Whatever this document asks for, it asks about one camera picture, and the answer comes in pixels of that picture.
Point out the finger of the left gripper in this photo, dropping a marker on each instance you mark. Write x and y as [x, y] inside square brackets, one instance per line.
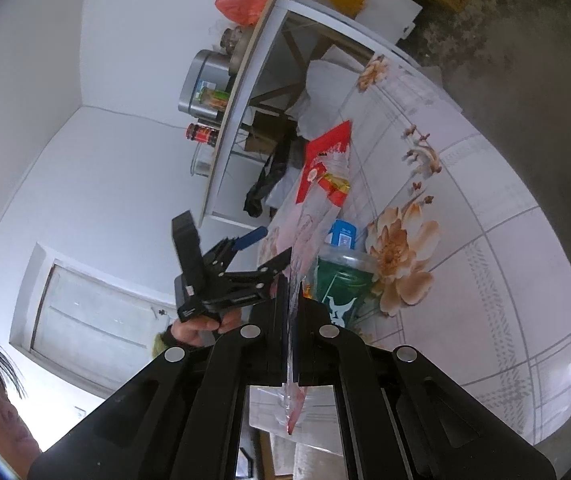
[265, 273]
[249, 239]

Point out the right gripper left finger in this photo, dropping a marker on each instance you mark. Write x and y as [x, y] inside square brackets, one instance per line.
[182, 416]

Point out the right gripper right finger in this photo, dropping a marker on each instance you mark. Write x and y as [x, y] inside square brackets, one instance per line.
[402, 417]

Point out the clear plastic snack wrapper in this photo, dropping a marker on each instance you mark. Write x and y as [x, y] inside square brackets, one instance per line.
[302, 227]

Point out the person's left hand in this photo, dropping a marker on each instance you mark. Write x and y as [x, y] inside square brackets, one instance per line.
[191, 332]

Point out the black bag under shelf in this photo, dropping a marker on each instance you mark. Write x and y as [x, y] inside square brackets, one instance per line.
[284, 163]

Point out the blue white toothpaste box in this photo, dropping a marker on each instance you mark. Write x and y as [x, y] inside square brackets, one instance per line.
[342, 234]

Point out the white door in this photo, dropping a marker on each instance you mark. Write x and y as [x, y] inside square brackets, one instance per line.
[83, 326]

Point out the red label jar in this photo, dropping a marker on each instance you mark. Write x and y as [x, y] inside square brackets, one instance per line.
[202, 134]

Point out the red snack bag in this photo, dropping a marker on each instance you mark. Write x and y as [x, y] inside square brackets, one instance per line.
[327, 165]

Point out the floral tablecloth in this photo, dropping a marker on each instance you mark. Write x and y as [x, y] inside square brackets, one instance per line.
[469, 270]

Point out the silver rice cooker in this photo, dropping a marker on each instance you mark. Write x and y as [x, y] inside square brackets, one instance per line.
[205, 92]

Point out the white sack under shelf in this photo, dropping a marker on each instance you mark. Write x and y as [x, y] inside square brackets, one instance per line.
[327, 86]

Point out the white shelf table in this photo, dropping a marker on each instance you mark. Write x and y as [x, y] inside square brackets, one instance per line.
[270, 79]

